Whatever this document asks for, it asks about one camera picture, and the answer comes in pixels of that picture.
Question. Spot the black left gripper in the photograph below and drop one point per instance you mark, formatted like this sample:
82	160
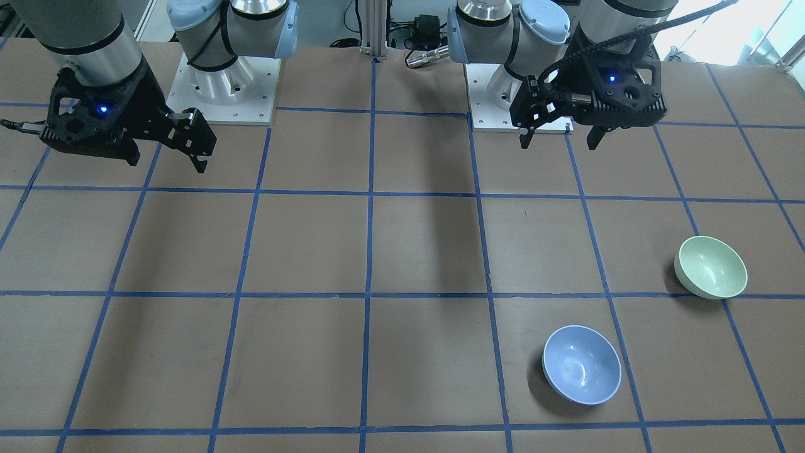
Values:
564	83

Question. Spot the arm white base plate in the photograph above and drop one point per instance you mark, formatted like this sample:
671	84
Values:
243	94
490	91

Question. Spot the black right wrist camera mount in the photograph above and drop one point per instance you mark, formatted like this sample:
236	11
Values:
84	120

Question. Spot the blue bowl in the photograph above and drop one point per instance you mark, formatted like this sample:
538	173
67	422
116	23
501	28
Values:
581	365

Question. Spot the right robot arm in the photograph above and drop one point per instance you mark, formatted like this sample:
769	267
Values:
93	38

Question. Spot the green bowl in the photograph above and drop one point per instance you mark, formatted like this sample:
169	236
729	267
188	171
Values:
710	268

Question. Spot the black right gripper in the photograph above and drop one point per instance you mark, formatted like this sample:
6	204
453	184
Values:
146	99

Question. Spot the aluminium frame post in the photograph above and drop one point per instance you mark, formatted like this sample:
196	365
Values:
374	27

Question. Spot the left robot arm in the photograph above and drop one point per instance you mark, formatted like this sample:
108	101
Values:
538	38

